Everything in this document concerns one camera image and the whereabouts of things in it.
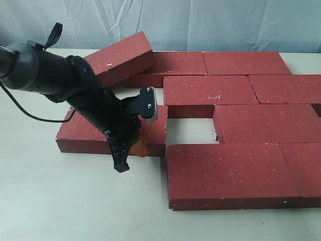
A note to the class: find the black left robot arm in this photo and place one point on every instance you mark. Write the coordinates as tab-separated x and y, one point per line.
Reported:
28	67

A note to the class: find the red brick third row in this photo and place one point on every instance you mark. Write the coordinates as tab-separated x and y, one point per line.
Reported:
271	123

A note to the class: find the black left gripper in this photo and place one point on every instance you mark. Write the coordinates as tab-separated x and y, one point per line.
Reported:
123	138

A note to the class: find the red brick with chipped corner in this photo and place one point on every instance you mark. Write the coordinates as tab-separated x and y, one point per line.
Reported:
196	96

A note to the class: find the red brick second row right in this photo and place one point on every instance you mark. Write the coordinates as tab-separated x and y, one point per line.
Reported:
287	89

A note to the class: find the red brick back row left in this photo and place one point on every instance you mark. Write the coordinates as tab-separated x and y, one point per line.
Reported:
169	63

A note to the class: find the red brick back row right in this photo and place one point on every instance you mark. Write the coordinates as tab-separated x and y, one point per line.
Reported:
245	63

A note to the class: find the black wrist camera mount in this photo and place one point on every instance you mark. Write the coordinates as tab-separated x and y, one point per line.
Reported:
144	104

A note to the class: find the white backdrop curtain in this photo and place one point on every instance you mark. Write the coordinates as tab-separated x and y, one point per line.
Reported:
283	26

